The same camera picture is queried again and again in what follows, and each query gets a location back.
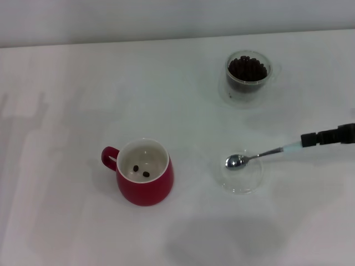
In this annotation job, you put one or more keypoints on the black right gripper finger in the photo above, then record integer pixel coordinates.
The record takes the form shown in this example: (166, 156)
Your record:
(327, 137)

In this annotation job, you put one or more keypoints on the red ceramic mug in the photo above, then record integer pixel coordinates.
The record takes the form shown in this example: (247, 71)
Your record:
(147, 194)

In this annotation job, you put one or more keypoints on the clear double-walled glass cup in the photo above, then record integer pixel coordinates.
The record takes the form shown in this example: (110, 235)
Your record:
(244, 102)

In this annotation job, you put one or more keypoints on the pile of coffee beans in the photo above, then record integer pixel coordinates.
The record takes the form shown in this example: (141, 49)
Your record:
(247, 69)

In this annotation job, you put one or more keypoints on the clear glass saucer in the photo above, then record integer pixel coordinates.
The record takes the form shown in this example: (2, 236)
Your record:
(241, 184)

